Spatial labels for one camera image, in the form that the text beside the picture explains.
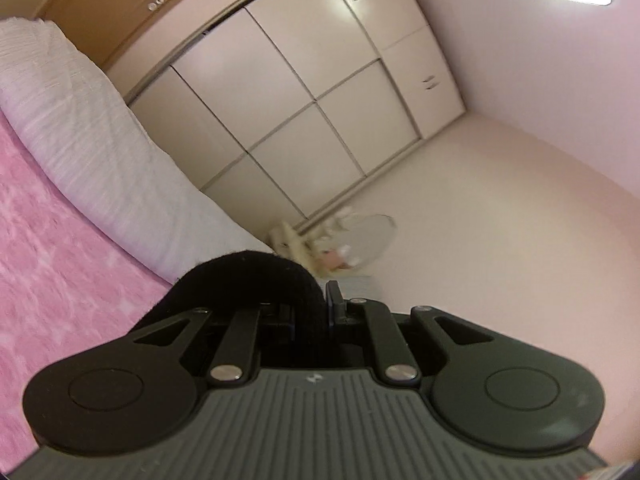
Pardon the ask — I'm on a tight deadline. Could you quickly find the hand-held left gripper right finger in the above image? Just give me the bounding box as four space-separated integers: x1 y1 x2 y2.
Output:
325 281 507 387

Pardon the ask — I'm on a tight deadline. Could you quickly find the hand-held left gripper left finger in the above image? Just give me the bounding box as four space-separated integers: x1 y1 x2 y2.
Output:
131 302 294 387

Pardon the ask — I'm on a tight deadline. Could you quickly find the black garment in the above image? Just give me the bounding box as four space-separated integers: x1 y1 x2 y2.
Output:
144 250 327 347

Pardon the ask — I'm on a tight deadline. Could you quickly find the round standing fan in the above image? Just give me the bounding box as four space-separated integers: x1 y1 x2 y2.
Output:
344 213 399 267

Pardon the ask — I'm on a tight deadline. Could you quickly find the pink fluffy blanket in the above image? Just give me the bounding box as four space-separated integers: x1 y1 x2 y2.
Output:
0 114 174 463

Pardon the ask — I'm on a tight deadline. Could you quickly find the cream sliding-door wardrobe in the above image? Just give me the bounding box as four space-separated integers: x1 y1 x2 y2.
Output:
107 0 469 234

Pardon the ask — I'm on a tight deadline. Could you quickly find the white pillow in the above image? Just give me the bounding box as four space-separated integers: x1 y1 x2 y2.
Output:
0 17 277 286

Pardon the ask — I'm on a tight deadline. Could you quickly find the wooden door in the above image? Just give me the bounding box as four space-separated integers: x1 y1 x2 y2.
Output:
34 0 211 70

